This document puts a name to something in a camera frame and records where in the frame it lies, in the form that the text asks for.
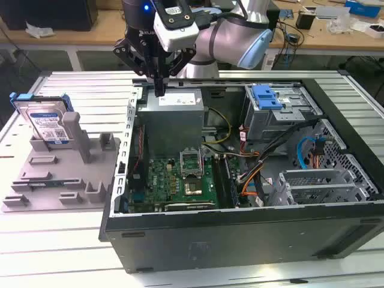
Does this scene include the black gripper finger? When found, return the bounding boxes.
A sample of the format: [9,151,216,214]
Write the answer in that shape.
[113,38,161,97]
[160,49,197,97]

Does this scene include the hard disk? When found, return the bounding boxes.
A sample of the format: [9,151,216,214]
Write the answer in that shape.
[10,92,71,148]

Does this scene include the metal disk bay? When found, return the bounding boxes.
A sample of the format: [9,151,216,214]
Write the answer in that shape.
[268,169,371,208]

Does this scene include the wooden desk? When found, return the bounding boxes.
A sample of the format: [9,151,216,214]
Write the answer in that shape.
[0,0,384,58]

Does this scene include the grey power supply unit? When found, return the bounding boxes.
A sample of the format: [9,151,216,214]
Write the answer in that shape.
[137,88,205,158]

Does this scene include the large black computer case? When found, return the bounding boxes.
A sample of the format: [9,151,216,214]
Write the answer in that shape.
[5,0,98,32]

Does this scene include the blue plastic drive latch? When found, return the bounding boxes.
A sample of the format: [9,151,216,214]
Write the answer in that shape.
[253,85,284,110]

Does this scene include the metal socket cover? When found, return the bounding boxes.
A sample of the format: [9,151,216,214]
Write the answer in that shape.
[179,148,205,178]

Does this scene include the crumpled white paper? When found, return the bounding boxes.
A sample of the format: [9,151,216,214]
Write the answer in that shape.
[25,20,56,40]

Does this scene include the black tower box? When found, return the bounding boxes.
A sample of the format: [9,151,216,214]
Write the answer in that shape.
[266,8,281,31]

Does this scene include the metal optical drive cage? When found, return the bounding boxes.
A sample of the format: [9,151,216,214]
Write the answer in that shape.
[242,83,323,145]

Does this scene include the green motherboard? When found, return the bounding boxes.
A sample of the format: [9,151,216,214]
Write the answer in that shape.
[128,149,241,211]

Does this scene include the RAM slot black clips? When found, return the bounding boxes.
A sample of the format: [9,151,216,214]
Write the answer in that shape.
[223,157,237,208]
[212,155,226,208]

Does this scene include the CPU socket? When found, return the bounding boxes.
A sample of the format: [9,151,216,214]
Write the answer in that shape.
[183,178,204,196]

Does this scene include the RAM slot white clips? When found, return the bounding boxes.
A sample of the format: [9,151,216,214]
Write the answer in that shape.
[216,155,232,208]

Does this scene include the small black box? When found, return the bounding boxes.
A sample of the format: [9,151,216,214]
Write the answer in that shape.
[295,10,316,30]

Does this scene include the grey parts rack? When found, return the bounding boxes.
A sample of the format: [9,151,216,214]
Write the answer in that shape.
[1,112,122,214]

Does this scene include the black graphics card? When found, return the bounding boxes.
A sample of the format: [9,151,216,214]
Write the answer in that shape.
[155,200,217,214]

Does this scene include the green RAM stick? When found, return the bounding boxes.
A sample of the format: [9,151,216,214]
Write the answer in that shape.
[27,179,65,187]

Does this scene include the clear plastic bag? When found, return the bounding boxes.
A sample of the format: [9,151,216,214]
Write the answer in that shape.
[326,11,356,34]

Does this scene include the black PC case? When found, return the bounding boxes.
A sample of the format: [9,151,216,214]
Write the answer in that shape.
[98,70,384,275]

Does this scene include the blue cardboard box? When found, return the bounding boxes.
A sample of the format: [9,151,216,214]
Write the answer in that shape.
[344,0,382,18]

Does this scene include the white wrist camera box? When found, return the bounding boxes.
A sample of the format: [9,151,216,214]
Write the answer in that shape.
[154,0,200,52]

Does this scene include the yellow black power cable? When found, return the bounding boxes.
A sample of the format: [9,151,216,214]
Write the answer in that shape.
[203,107,232,145]

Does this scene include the grey multicolour wire bundle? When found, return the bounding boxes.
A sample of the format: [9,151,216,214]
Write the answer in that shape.
[202,143,260,158]

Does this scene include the black cable bundle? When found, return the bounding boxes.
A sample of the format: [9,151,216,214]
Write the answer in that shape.
[238,118,320,208]

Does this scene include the orange flat wire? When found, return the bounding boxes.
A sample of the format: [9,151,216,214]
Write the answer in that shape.
[239,167,262,199]

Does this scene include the blue flat data wire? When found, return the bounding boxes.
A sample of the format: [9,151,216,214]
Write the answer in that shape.
[296,136,319,169]

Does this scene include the red orange yellow power wire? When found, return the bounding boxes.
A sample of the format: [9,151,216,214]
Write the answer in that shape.
[310,136,328,169]

